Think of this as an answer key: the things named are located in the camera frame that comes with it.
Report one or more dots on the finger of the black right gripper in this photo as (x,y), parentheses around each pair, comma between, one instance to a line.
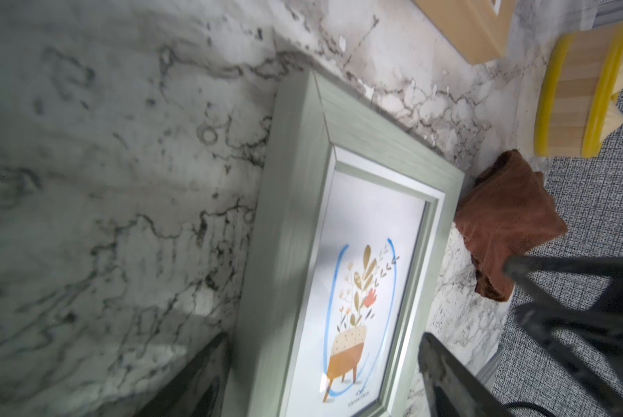
(600,326)

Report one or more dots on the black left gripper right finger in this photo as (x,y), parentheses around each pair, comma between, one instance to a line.
(450,388)

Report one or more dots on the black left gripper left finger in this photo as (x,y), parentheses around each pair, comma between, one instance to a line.
(198,389)

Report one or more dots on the brown microfibre cloth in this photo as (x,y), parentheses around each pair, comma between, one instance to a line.
(508,212)

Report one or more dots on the grey green picture frame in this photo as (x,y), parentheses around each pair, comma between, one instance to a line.
(351,227)

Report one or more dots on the light wood picture frame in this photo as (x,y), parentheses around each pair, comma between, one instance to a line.
(477,29)

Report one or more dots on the white steamed bun front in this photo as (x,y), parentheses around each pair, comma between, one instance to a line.
(612,121)

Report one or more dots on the yellow rimmed bamboo steamer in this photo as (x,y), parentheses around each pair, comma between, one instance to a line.
(584,74)

